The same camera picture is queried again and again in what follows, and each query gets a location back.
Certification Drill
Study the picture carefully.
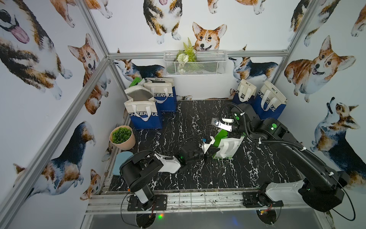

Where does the green white bag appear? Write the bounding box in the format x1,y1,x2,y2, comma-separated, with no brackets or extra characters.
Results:
212,129,244,159
129,77,143,87

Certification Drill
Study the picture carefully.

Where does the blue white bag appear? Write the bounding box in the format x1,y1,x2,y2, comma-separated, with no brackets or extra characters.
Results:
143,78,177,113

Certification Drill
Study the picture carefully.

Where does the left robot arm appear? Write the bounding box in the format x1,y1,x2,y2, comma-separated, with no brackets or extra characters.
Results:
119,143,220,208

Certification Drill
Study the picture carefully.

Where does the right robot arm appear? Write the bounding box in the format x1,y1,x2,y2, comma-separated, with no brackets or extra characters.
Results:
218,102,349,212

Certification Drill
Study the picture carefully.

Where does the light blue cutting board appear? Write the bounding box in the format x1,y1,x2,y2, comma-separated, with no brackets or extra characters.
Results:
112,151,133,176

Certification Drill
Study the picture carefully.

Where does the potted green plant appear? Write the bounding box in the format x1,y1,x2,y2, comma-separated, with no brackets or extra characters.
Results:
109,126,136,151

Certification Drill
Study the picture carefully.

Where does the fern and white flower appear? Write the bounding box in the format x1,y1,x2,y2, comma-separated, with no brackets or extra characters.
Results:
174,38,197,74

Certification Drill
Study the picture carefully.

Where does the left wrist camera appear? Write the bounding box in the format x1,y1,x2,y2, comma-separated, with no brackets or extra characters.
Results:
202,136,215,154

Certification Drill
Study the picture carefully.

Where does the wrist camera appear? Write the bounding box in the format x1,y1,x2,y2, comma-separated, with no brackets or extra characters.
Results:
211,118,234,132
202,136,215,154

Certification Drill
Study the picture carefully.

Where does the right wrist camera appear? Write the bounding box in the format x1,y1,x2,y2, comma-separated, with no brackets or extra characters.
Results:
211,118,234,132

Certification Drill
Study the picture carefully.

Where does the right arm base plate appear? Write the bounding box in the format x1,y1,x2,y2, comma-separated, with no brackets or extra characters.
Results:
242,191,284,208

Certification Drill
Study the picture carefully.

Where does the white wire basket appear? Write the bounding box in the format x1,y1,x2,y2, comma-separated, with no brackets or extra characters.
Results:
164,51,228,76

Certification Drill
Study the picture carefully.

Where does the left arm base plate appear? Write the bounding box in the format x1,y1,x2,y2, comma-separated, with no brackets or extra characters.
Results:
127,194,168,211

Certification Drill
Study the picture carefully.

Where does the aluminium front rail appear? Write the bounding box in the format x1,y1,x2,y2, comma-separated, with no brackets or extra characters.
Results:
85,191,322,215

